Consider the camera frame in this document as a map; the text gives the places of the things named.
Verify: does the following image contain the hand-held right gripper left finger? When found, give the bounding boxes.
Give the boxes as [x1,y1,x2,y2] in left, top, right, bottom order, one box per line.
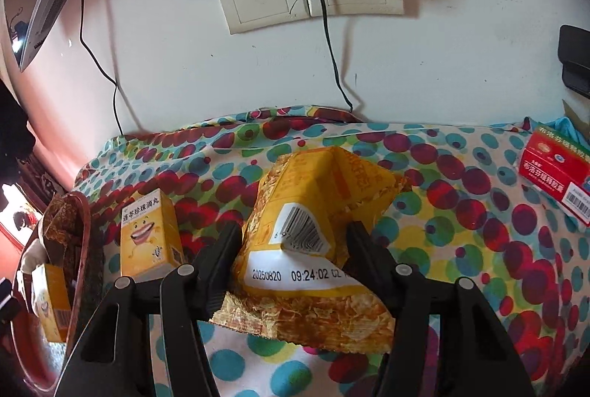
[53,222,243,397]

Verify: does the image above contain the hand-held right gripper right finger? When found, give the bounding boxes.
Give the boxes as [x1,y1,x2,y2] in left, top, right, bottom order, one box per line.
[346,222,538,397]

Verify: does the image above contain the yellow snack bag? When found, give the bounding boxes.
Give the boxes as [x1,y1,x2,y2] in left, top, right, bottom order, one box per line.
[209,145,413,354]

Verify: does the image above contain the yellow medicine box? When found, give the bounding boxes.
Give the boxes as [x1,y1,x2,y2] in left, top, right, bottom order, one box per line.
[34,263,74,343]
[120,190,187,279]

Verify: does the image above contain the red oval tray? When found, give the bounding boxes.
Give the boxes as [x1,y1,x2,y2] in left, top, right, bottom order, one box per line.
[9,190,109,397]

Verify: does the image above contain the polka dot cloth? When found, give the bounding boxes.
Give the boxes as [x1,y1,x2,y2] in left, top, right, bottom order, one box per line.
[51,104,590,397]

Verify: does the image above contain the bundle of brown packets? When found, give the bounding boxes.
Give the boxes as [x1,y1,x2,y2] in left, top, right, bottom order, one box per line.
[39,194,86,287]

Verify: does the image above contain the small white cloth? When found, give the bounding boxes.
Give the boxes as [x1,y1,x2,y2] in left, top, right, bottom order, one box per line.
[19,246,49,275]

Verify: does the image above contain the red and white medicine box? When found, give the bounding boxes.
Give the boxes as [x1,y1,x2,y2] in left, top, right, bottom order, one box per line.
[514,120,590,227]

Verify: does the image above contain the dark hanging clothes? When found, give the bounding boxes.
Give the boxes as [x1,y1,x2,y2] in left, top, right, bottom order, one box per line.
[0,79,31,162]

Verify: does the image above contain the black clamp stand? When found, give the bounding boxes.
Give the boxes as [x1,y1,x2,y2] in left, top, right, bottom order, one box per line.
[558,24,590,98]

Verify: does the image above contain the black charger cable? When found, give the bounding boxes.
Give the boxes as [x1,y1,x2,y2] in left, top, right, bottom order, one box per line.
[316,0,355,114]

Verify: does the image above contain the thin black cable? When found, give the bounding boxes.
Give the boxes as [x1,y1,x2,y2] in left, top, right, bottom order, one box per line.
[79,0,124,135]

